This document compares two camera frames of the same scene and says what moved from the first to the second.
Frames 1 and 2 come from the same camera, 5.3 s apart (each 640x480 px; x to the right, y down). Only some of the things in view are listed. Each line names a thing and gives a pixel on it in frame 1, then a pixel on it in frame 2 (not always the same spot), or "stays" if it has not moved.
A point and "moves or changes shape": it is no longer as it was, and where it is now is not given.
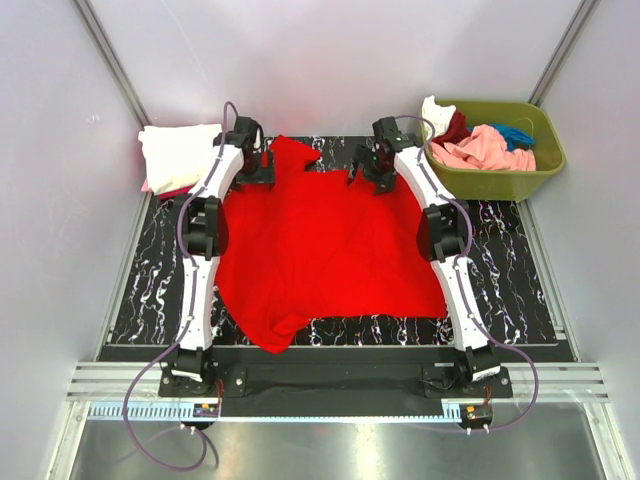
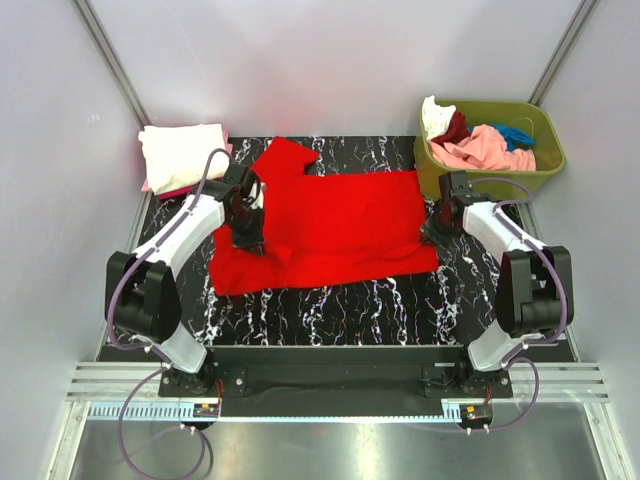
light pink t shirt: x=485 y=148 stays
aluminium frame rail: x=560 y=382 stays
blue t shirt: x=514 y=137 stays
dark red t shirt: x=457 y=130 stays
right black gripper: x=382 y=184 → x=428 y=231
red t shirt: x=306 y=245 moves or changes shape
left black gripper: x=263 y=175 → x=253 y=242
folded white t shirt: x=176 y=155 stays
